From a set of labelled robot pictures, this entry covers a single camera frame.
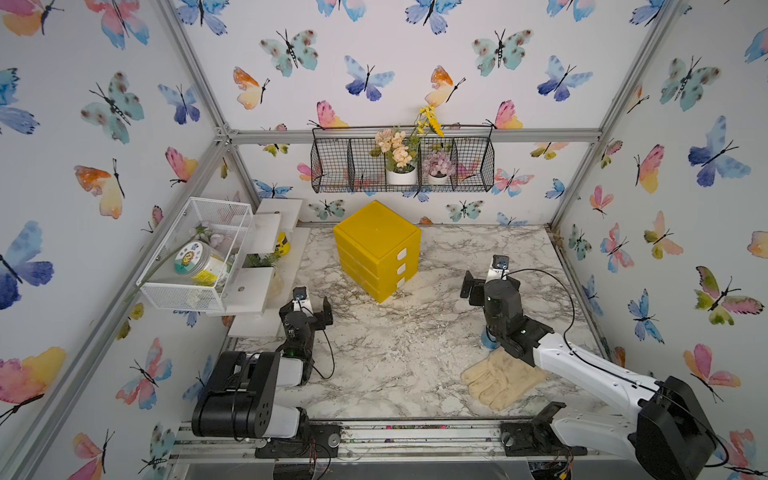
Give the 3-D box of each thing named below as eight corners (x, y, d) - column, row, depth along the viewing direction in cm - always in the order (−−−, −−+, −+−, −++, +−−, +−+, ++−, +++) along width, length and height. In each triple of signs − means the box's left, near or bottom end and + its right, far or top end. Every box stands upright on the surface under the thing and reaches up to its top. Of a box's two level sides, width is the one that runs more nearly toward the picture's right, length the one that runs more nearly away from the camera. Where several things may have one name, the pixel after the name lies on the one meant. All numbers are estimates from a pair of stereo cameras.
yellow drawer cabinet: (341, 271, 109) (330, 227, 92) (380, 243, 117) (377, 198, 100) (384, 310, 99) (381, 270, 81) (423, 276, 107) (428, 233, 90)
